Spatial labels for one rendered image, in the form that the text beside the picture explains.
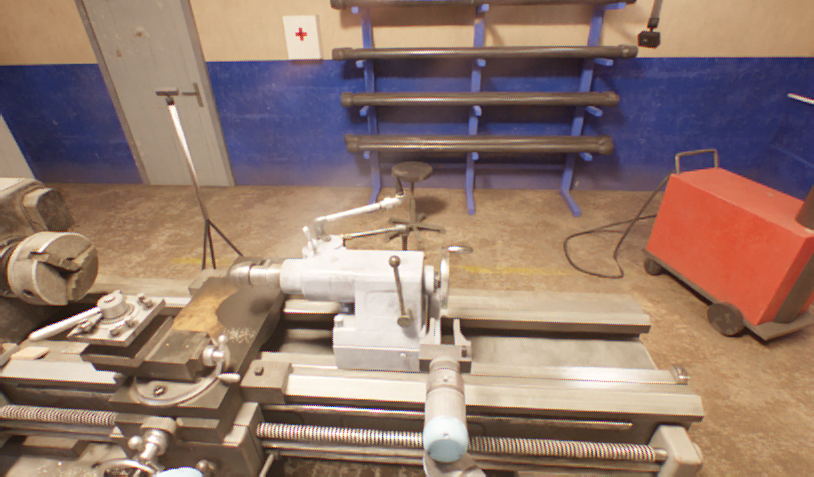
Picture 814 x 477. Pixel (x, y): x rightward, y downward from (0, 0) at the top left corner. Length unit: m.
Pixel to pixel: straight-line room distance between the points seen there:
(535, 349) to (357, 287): 0.75
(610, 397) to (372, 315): 0.75
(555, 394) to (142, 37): 4.58
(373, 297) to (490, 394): 0.46
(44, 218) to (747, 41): 5.03
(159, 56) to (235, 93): 0.77
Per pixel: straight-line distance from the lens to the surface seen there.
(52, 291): 1.77
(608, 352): 1.71
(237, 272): 1.40
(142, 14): 4.85
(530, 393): 1.34
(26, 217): 1.96
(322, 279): 1.24
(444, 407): 0.92
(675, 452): 1.49
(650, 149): 4.76
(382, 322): 1.26
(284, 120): 4.46
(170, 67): 4.81
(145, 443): 1.37
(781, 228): 2.90
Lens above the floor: 1.89
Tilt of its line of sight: 30 degrees down
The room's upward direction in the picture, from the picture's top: 1 degrees counter-clockwise
